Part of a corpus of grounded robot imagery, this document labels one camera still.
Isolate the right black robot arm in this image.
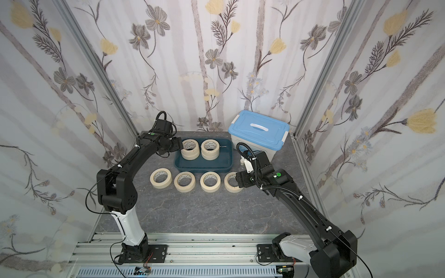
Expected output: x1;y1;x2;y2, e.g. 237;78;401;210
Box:
235;142;362;278

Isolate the teal plastic storage tray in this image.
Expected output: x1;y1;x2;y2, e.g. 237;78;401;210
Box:
174;138;233;173

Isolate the blue lidded storage box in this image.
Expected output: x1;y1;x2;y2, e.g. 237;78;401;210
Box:
228;110;290;161

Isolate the cream masking tape roll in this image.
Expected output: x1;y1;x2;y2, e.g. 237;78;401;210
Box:
181;139;200;154
224;171;243;193
174;171;196;193
149;168;173;189
200;171;221;193
201;139;220;154

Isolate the small circuit board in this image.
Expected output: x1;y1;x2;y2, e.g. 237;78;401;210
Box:
133;266;152;276

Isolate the lower cream tape roll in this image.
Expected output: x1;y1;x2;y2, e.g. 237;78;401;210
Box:
182;153;200;161
202;153;220;161

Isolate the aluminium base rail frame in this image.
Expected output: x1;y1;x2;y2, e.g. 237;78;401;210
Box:
66;233;316;278

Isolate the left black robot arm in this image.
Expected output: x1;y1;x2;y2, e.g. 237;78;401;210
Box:
92;111;183;265

